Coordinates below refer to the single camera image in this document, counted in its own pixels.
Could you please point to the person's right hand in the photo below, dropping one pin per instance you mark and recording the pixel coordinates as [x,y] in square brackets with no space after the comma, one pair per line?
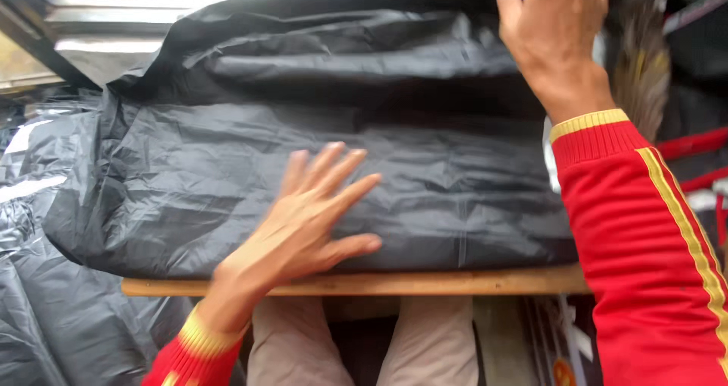
[560,27]

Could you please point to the person's left hand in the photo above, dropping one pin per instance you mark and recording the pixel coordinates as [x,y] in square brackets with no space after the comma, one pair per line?
[284,232]

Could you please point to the black plastic sheet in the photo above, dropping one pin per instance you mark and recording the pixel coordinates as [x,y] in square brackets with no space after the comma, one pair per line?
[426,175]

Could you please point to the grass broom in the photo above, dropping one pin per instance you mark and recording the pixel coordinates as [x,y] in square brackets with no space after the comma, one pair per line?
[642,73]

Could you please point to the white plastic piece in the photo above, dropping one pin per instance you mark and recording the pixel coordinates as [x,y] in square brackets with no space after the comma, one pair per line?
[549,158]

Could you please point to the black bag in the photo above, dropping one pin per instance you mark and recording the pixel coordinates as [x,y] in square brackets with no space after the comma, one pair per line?
[699,39]

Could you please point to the wooden board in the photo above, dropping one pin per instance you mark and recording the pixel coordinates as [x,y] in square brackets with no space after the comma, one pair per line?
[432,282]

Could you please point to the person's beige trousers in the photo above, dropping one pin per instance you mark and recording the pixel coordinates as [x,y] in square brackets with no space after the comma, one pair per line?
[438,346]

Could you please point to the heap of black plastic sheets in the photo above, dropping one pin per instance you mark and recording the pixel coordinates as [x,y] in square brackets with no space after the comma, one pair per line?
[62,312]

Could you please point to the heap of printed packets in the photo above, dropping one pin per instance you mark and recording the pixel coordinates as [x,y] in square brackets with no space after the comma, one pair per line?
[560,346]

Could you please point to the window frame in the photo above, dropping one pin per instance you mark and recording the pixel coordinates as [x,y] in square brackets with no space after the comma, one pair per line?
[85,39]

